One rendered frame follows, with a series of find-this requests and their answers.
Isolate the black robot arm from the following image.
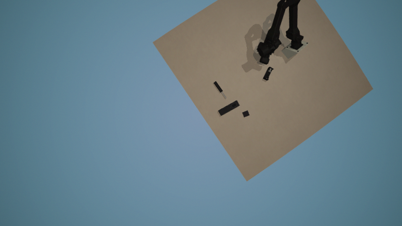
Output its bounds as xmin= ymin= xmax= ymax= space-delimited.
xmin=257 ymin=0 xmax=304 ymax=57

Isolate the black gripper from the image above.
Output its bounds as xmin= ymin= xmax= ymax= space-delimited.
xmin=260 ymin=51 xmax=274 ymax=65

